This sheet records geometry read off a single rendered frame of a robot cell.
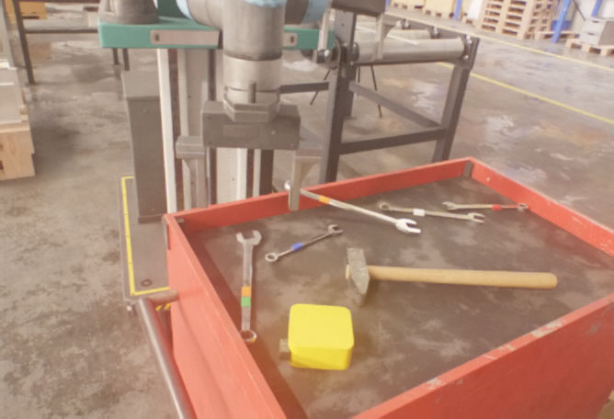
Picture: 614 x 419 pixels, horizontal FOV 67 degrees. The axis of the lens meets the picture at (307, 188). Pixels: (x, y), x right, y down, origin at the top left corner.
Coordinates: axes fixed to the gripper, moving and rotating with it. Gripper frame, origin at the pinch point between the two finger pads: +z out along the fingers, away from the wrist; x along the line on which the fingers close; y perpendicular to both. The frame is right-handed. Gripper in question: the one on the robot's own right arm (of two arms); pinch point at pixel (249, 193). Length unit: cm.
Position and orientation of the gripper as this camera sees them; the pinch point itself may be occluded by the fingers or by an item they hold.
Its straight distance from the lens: 69.3
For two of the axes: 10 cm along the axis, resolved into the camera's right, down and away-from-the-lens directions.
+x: -9.9, -0.3, -1.2
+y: -1.0, -4.7, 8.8
